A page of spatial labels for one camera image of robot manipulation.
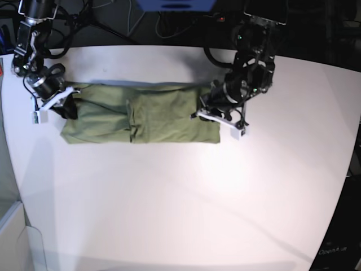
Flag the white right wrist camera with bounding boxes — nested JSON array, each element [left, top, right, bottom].
[[31, 110, 49, 124]]

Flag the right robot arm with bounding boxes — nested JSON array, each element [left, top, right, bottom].
[[12, 1, 78, 123]]

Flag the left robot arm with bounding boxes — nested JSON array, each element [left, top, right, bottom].
[[190, 1, 289, 133]]

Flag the black OpenArm base box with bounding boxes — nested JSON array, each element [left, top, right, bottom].
[[310, 177, 360, 270]]

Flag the white bin at left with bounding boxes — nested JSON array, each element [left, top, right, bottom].
[[1, 201, 48, 270]]

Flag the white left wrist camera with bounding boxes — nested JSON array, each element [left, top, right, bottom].
[[230, 127, 246, 141]]

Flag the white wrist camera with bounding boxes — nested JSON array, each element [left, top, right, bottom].
[[230, 127, 246, 141], [31, 110, 49, 124]]

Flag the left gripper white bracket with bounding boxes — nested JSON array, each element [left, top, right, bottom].
[[190, 108, 249, 129]]

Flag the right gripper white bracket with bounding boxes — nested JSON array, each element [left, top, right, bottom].
[[37, 86, 81, 120]]

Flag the green T-shirt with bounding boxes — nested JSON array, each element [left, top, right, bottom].
[[60, 83, 220, 144]]

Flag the black power strip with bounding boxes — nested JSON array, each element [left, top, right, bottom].
[[212, 12, 244, 25]]

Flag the blue box overhead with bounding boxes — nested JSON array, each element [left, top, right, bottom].
[[137, 0, 216, 12]]

